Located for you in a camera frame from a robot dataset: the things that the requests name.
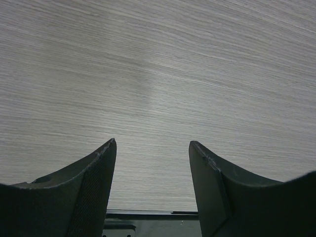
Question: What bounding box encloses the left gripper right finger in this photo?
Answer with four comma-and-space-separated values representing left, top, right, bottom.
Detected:
189, 141, 316, 237

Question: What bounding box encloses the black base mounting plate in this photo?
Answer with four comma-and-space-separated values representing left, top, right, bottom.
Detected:
102, 210, 202, 237

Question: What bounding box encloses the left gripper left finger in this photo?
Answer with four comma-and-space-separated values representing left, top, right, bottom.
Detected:
0, 138, 117, 237

